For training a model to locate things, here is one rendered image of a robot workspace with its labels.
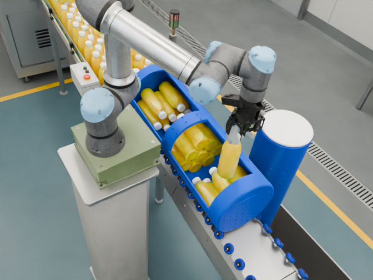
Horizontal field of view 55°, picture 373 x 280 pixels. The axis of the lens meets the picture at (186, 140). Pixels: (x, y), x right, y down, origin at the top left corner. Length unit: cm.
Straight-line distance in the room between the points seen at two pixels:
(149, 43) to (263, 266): 102
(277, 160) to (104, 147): 96
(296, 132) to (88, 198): 110
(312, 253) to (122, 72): 184
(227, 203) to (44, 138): 222
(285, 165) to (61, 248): 157
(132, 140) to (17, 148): 196
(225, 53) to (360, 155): 274
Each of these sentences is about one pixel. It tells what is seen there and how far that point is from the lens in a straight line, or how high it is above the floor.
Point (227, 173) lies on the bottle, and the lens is 133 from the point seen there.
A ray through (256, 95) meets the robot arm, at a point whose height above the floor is 166.
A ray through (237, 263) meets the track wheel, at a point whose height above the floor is 97.
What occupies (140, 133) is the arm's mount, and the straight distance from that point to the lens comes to 145.
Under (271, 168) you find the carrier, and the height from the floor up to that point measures 85.
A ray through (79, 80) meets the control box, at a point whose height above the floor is 110.
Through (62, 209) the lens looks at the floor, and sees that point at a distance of 280.
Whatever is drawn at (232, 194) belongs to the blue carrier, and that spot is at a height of 121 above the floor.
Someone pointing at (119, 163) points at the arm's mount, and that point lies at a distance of 136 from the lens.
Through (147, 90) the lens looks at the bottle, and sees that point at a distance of 187.
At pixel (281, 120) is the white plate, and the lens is 199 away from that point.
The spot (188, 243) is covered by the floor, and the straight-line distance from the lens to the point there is 261.
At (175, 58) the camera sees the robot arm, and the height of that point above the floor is 178.
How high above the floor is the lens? 230
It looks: 46 degrees down
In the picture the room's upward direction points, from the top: 7 degrees clockwise
